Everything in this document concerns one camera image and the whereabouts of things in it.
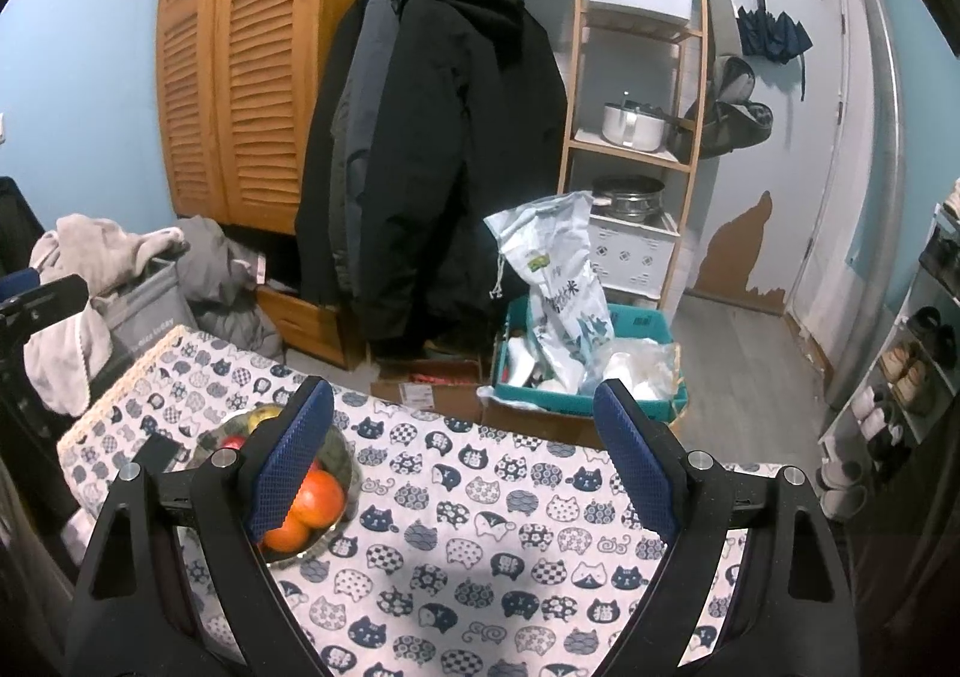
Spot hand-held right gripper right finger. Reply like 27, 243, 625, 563
591, 378, 865, 677

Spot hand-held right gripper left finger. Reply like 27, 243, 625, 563
64, 377, 336, 677

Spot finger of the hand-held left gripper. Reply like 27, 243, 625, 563
0, 269, 89, 340

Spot orange tangerine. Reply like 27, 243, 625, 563
289, 467, 347, 526

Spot green glass bowl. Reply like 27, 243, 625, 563
196, 405, 362, 565

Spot small orange tomatoes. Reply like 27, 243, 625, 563
262, 518, 312, 553

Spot clear plastic bag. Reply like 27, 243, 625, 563
600, 339, 680, 402

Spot grey laundry bag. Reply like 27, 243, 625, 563
90, 260, 200, 385

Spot teal plastic crate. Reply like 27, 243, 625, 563
491, 294, 689, 423

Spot wooden drawer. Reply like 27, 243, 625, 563
255, 287, 350, 370

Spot cat print tablecloth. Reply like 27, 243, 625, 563
56, 326, 758, 677

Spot small cardboard box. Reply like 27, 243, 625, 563
370, 358, 485, 423

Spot grey crumpled clothing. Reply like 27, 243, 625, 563
176, 215, 286, 363

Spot white printed rice bag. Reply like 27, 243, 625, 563
484, 191, 616, 385

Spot white patterned drawer box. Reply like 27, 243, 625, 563
589, 208, 682, 310

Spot metal steamer pot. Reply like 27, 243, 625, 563
592, 174, 667, 222

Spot shoe rack with shoes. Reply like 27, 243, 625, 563
817, 178, 960, 520

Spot wooden louvered wardrobe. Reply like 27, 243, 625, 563
155, 0, 383, 228

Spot white shoe rack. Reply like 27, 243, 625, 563
817, 200, 960, 498

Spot wooden shelf rack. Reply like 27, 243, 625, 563
556, 0, 710, 318

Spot black hooded coat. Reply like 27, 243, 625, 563
295, 0, 569, 359

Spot grey door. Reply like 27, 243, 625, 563
724, 0, 852, 363

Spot grey jacket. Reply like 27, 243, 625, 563
330, 0, 410, 295

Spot grey hanging bag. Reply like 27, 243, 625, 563
686, 54, 775, 160

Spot grey vertical pipe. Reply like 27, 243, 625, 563
825, 0, 908, 412

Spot dark blue umbrella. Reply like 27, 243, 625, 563
735, 5, 815, 64

